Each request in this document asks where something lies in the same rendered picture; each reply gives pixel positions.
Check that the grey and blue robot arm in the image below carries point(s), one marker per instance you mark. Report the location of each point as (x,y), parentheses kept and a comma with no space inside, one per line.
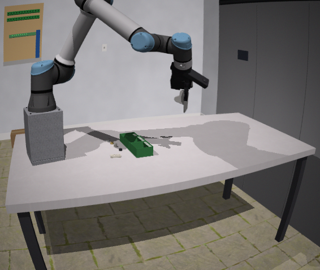
(45,74)

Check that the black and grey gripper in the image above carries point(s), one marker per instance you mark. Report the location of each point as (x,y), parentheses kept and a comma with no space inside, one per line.
(178,81)

